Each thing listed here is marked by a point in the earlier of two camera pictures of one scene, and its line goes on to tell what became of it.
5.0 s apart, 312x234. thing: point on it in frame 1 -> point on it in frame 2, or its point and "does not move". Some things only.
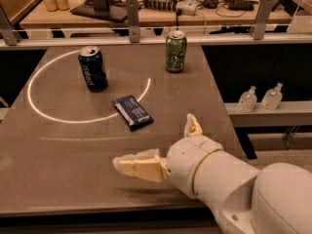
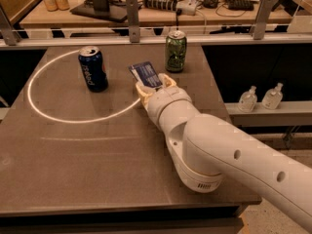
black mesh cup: [211, 1] does not move
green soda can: [175, 52] does not move
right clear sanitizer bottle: [272, 97] does not move
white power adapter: [187, 7] does not move
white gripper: [187, 161] -> [165, 100]
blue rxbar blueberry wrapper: [133, 112] -> [145, 73]
